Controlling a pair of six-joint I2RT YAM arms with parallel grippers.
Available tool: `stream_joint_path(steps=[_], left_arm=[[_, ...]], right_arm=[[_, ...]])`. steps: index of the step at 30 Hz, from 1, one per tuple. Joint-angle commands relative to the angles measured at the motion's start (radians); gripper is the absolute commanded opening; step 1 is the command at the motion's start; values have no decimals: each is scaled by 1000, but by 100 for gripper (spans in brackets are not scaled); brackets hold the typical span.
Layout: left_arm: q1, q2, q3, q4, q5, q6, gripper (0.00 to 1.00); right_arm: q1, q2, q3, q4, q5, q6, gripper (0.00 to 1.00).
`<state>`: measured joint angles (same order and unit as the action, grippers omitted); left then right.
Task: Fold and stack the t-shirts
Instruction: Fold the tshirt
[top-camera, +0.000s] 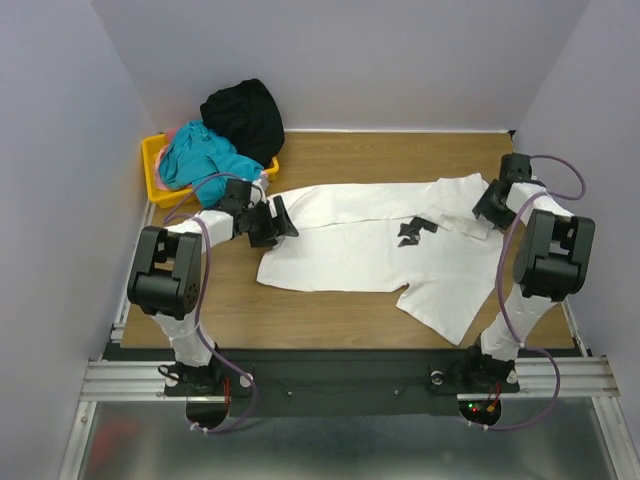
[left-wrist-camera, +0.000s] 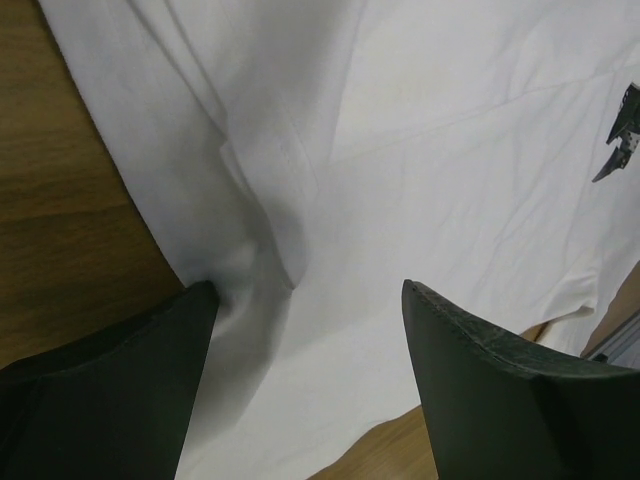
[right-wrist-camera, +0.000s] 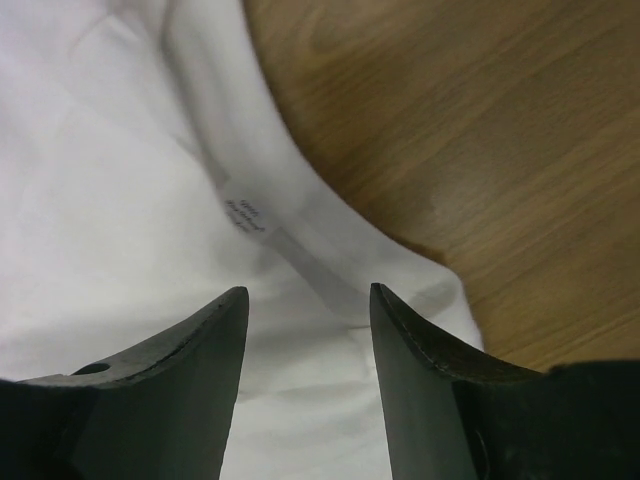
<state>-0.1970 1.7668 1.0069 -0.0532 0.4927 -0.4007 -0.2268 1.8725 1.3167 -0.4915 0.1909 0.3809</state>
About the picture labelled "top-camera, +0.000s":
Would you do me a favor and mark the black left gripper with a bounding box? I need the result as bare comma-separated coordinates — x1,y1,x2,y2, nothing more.
243,198,299,249

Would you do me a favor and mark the white t shirt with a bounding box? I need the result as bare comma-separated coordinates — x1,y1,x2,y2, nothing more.
256,173,502,345

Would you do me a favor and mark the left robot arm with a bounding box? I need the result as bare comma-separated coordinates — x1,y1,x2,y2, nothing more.
127,178,299,394

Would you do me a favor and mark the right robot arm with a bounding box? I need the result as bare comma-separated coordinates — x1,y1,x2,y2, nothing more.
460,153,596,390

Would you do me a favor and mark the teal t shirt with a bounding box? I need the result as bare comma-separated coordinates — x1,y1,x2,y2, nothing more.
156,121,263,208

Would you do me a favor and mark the yellow plastic bin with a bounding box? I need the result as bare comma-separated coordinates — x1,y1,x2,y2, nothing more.
141,130,279,208

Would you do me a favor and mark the black t shirt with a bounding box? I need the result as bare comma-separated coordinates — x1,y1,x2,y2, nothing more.
200,79,285,168

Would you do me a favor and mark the pink t shirt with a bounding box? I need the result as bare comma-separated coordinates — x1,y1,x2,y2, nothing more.
154,128,179,191

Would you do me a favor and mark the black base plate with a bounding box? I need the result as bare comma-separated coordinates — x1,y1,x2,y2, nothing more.
83,350,519,426

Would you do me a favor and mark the aluminium frame rail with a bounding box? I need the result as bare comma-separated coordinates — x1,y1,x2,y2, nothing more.
59,351,636,479

